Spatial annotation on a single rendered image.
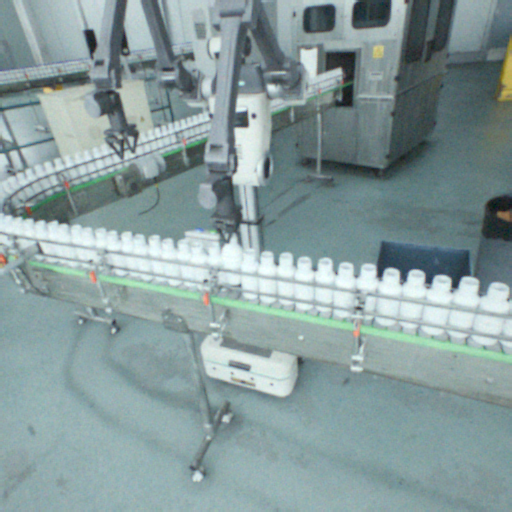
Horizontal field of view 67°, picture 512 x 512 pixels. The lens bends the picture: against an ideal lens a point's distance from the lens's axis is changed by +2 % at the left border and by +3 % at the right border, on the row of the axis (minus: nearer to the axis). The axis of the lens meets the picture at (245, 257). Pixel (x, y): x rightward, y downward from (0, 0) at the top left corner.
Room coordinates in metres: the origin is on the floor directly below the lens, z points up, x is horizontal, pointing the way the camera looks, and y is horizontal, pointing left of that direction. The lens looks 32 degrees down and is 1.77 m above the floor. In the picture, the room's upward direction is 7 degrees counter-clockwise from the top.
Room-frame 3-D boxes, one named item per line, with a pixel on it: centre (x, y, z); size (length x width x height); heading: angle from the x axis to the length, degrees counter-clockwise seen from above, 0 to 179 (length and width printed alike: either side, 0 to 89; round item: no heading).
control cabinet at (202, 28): (7.40, 0.02, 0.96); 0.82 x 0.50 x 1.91; 136
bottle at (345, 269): (0.85, -0.27, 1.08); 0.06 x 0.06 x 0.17
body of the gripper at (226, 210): (1.02, 0.04, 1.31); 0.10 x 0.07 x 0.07; 153
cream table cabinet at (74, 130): (5.20, 1.63, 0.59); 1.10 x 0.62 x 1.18; 136
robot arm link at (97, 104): (1.30, 0.38, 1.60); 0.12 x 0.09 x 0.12; 154
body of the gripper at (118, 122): (1.34, 0.37, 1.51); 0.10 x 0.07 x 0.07; 154
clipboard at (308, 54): (4.86, -0.97, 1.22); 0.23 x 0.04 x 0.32; 46
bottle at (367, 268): (0.83, -0.33, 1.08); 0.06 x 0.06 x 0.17
